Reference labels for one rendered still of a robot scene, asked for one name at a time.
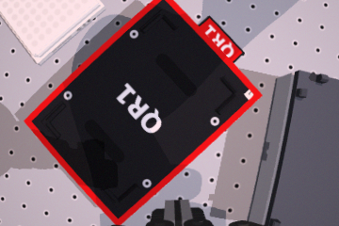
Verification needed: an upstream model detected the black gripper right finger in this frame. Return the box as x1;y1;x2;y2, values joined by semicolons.
177;200;265;226

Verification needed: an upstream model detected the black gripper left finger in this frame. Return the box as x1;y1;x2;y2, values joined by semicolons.
145;200;179;226

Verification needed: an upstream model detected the red sign with white lettering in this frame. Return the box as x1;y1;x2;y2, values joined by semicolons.
199;15;245;63

